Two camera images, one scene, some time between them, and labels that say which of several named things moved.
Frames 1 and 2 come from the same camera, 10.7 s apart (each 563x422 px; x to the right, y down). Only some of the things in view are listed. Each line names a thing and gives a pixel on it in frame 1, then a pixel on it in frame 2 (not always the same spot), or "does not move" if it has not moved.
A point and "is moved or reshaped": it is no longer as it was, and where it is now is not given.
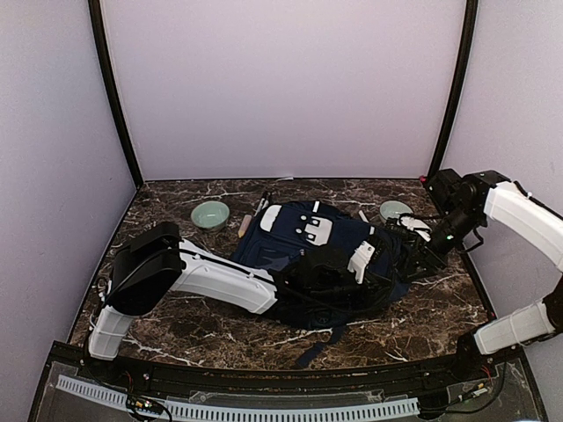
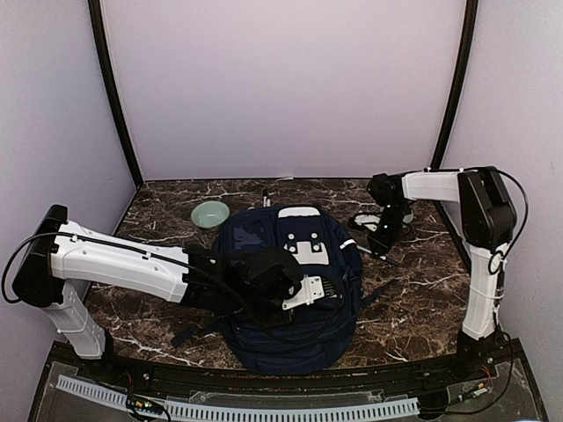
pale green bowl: x=210 y=215 does not move
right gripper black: x=426 y=255 -> x=376 y=243
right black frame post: x=459 y=102 does not move
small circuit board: x=144 y=403 does not move
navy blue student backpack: x=274 y=234 is moved or reshaped
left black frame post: x=96 y=10 does not move
